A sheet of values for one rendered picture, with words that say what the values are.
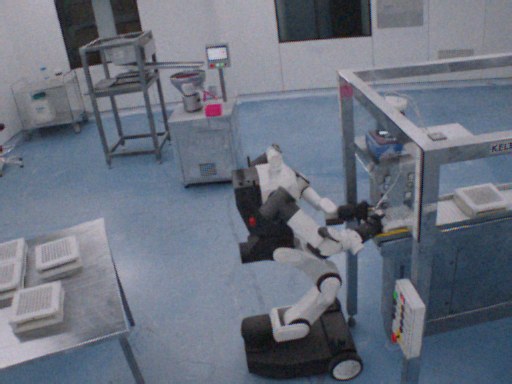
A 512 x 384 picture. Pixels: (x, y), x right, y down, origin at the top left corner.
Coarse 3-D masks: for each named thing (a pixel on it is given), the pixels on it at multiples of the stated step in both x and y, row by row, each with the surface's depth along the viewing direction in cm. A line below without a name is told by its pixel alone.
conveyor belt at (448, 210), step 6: (504, 192) 271; (510, 192) 270; (510, 198) 264; (438, 204) 269; (444, 204) 268; (450, 204) 267; (456, 204) 267; (438, 210) 264; (444, 210) 263; (450, 210) 262; (456, 210) 261; (438, 216) 258; (444, 216) 258; (450, 216) 257; (456, 216) 256; (462, 216) 255; (438, 222) 253
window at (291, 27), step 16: (288, 0) 674; (304, 0) 672; (320, 0) 670; (336, 0) 668; (352, 0) 666; (368, 0) 664; (288, 16) 685; (304, 16) 683; (320, 16) 682; (336, 16) 680; (352, 16) 678; (368, 16) 676; (288, 32) 697; (304, 32) 695; (320, 32) 693; (336, 32) 691; (352, 32) 689; (368, 32) 687
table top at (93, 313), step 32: (96, 224) 293; (32, 256) 268; (96, 256) 261; (64, 288) 238; (96, 288) 236; (0, 320) 220; (64, 320) 216; (96, 320) 214; (0, 352) 200; (32, 352) 199; (64, 352) 200
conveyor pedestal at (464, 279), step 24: (480, 240) 259; (504, 240) 263; (384, 264) 280; (408, 264) 262; (456, 264) 267; (480, 264) 269; (504, 264) 272; (384, 288) 286; (432, 288) 273; (456, 288) 275; (480, 288) 278; (504, 288) 281; (384, 312) 293; (432, 312) 282; (456, 312) 285; (480, 312) 287; (504, 312) 293
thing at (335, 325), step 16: (336, 304) 302; (256, 320) 277; (320, 320) 296; (336, 320) 291; (256, 336) 275; (272, 336) 277; (320, 336) 284; (336, 336) 279; (256, 352) 277; (272, 352) 278; (288, 352) 276; (304, 352) 275; (320, 352) 273; (336, 352) 268; (352, 352) 269; (256, 368) 275; (272, 368) 272; (288, 368) 270; (304, 368) 271; (320, 368) 273
